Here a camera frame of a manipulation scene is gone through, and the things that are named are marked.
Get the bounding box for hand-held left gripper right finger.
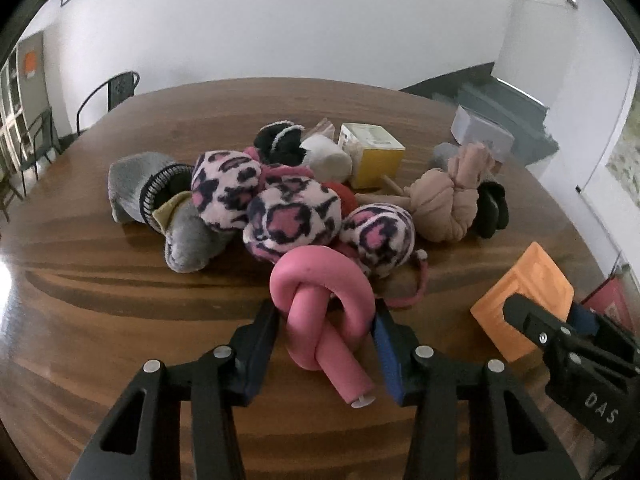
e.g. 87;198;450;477
372;302;583;480

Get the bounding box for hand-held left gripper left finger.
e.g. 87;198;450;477
70;299;281;480

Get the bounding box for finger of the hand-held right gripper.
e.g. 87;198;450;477
502;294;596;361
570;302;640;353

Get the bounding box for pink box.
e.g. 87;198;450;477
582;275;637;333

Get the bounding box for pink knotted foam curler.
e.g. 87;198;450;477
269;246;376;408

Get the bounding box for grey sock with yellow cuff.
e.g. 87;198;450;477
152;191;236;273

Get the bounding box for white sock roll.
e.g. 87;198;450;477
300;134;353;184

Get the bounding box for yellow box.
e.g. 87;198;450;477
337;122;406;190

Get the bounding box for black sock with white trim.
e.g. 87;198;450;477
252;120;308;166

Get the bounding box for pink hair band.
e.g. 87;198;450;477
382;249;430;310

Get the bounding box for beige knotted stockings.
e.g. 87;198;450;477
355;142;501;243

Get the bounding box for red fabric item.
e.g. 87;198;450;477
320;181;358;221

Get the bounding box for grey white box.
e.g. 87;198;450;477
450;105;516;161

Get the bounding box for grey staircase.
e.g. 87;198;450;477
400;62;558;166

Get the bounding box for tan packet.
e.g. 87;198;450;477
310;117;343;141

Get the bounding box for black metal chair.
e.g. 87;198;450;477
0;110;63;221
75;71;141;137

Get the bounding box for glass panel door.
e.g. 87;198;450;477
0;30;51;171

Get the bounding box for landscape wall scroll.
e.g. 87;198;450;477
602;60;640;196

